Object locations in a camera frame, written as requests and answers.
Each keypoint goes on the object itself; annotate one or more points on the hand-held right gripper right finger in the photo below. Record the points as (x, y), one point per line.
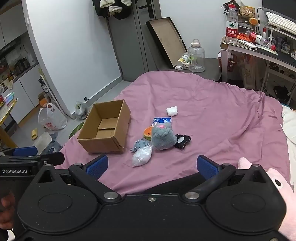
(207, 166)

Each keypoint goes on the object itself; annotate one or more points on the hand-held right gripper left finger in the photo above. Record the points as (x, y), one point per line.
(97, 166)

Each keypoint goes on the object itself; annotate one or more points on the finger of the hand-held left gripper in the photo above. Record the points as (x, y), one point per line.
(25, 151)
(53, 158)

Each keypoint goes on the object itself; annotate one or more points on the brown cardboard box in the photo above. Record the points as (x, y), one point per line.
(104, 144)

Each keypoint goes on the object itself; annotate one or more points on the black lace pouch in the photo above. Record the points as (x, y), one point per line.
(186, 140)

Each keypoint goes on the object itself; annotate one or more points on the clear bag of white stuffing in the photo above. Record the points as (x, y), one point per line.
(141, 158)

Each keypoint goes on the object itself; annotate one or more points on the blue denim elephant plush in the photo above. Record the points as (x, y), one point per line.
(141, 144)

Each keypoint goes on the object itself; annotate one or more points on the grey plush toy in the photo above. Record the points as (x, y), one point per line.
(163, 139)

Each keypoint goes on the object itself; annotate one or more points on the burger plush toy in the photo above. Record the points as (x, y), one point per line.
(147, 133)

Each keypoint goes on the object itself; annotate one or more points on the blue tissue pack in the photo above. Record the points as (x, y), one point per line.
(161, 120)

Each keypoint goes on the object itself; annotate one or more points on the white tissue ball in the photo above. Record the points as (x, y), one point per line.
(172, 111)

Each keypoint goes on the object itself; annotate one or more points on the person's left hand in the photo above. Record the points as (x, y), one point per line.
(7, 210)

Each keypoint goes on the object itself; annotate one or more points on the yellow slipper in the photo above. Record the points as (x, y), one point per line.
(34, 134)

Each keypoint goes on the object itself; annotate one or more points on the white flat tray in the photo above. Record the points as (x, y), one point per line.
(42, 141)

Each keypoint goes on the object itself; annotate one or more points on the yellow table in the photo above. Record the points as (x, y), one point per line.
(5, 136)

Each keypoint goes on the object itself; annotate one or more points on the green leaf floor mat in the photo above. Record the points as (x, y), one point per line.
(76, 131)

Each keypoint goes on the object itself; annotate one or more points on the white plastic bag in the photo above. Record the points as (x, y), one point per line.
(52, 118)

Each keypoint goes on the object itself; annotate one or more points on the stack of colourful books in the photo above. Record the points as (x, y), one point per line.
(10, 99)

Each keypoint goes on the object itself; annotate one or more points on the orange cardboard box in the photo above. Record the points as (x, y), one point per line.
(44, 99)

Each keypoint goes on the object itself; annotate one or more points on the grey plastic bag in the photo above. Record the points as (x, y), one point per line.
(81, 111)

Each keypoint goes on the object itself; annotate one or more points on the pink bed sheet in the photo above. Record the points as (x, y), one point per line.
(208, 111)

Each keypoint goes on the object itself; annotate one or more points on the white kitchen cabinet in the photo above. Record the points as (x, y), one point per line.
(25, 90)

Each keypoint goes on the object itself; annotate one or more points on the white metal rack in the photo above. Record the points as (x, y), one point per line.
(55, 97)

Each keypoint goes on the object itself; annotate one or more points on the black spray bottle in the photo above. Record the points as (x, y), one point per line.
(44, 86)

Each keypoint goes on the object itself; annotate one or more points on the pink plush toy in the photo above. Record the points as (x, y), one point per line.
(286, 197)

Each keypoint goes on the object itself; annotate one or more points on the white pillow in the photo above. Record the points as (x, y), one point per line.
(291, 129)

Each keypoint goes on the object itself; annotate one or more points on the white charger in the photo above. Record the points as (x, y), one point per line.
(179, 68)

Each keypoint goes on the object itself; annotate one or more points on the beige tote bag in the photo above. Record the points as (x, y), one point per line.
(251, 74)

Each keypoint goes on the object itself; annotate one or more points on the red storage basket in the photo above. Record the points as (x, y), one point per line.
(227, 62)

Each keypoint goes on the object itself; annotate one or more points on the clear water jug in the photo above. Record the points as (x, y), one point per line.
(196, 58)

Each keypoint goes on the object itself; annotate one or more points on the small yellow-green bottle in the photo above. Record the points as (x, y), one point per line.
(183, 58)

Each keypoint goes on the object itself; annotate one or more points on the grey door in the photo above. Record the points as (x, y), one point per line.
(129, 46)

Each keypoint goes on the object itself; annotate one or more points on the white remote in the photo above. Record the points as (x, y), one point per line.
(246, 44)

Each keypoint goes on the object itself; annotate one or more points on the white-framed black desk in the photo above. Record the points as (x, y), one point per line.
(284, 56)

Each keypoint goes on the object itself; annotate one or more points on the black-edged flat cardboard tray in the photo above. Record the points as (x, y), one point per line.
(166, 37)

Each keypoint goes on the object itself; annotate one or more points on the lying red-label bottle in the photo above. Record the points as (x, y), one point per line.
(256, 37)

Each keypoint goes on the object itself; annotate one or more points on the upright red-label water bottle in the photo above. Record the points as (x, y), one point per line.
(231, 27)

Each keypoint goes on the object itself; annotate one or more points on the desk drawer organizer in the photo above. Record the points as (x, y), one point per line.
(246, 27)

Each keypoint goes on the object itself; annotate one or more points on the white monitor riser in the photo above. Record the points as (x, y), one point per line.
(277, 31)

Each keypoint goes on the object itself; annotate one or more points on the hanging dark jackets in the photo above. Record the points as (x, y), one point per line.
(120, 12)

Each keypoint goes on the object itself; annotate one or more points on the woven basket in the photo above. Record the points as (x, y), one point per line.
(247, 11)

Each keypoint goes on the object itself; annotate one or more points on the white keyboard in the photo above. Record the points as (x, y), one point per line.
(281, 22)

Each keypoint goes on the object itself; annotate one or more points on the black monitor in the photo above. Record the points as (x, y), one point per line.
(277, 5)

